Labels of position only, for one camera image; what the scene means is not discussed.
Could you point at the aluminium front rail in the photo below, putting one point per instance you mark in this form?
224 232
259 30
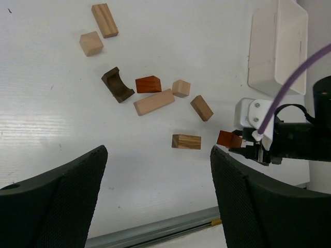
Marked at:
156 232

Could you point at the reddish brown wedge block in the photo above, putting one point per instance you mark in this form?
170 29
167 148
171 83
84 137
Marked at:
149 84

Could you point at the long light wood block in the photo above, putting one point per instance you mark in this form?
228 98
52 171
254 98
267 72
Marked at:
154 102

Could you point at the dark brown notched block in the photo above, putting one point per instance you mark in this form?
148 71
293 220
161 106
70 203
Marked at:
114 83

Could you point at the light wood block far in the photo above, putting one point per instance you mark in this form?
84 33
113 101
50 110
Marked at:
104 20

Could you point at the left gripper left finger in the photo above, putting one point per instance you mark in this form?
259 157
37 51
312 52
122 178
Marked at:
55 208

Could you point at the white plastic bin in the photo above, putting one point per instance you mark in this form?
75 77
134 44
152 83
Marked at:
278 45

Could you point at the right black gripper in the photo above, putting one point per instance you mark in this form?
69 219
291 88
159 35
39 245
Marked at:
303 141

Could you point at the small light square block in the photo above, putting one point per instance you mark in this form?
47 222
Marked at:
181 88

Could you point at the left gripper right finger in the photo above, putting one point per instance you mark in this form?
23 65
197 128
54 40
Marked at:
259 211

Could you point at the tan rectangular block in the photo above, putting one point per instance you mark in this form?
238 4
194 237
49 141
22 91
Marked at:
202 108

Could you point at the small light cube block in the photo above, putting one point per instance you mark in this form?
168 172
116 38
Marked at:
91 43

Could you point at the striped light wood block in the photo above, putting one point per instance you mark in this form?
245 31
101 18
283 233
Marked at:
182 141

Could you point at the orange arch block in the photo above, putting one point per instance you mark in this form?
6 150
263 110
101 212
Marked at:
229 140

